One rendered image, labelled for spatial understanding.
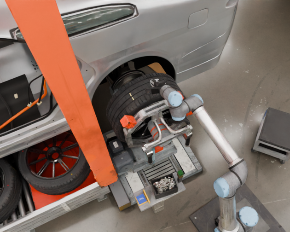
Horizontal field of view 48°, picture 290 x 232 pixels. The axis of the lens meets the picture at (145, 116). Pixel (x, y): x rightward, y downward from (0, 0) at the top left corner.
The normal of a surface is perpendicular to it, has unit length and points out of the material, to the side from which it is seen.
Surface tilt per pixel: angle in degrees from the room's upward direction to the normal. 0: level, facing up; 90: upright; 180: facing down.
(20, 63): 50
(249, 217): 7
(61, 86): 90
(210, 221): 0
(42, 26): 90
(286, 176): 0
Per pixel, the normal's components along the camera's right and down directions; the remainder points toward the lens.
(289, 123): -0.05, -0.51
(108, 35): 0.42, 0.66
